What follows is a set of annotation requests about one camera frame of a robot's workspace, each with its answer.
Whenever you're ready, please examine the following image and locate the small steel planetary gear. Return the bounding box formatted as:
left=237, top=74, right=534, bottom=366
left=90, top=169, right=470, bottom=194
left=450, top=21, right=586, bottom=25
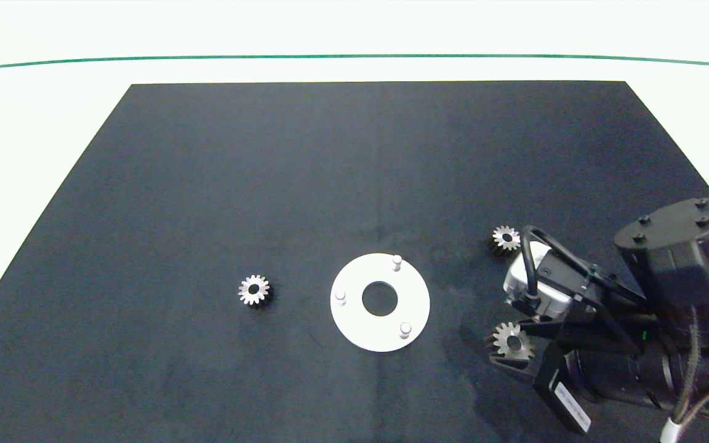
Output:
left=484, top=322, right=537, bottom=364
left=238, top=274, right=274, bottom=309
left=488, top=225, right=522, bottom=253

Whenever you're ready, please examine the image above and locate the round white plate with pins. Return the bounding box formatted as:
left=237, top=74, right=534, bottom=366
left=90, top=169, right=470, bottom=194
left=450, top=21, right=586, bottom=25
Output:
left=330, top=253, right=431, bottom=353

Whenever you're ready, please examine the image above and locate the dark rectangular work mat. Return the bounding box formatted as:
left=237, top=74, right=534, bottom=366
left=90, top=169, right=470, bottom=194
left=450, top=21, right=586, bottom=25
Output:
left=0, top=81, right=709, bottom=443

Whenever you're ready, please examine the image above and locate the wrist camera cable loop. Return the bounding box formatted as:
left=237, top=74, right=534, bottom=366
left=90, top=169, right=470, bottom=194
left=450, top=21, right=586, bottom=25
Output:
left=519, top=226, right=646, bottom=308

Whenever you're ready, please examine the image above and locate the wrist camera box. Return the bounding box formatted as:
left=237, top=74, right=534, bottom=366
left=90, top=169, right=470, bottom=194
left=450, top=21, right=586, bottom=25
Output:
left=502, top=241, right=579, bottom=319

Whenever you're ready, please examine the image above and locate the arm cable white tag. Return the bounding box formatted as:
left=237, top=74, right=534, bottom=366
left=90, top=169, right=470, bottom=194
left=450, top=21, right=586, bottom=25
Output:
left=659, top=306, right=709, bottom=443

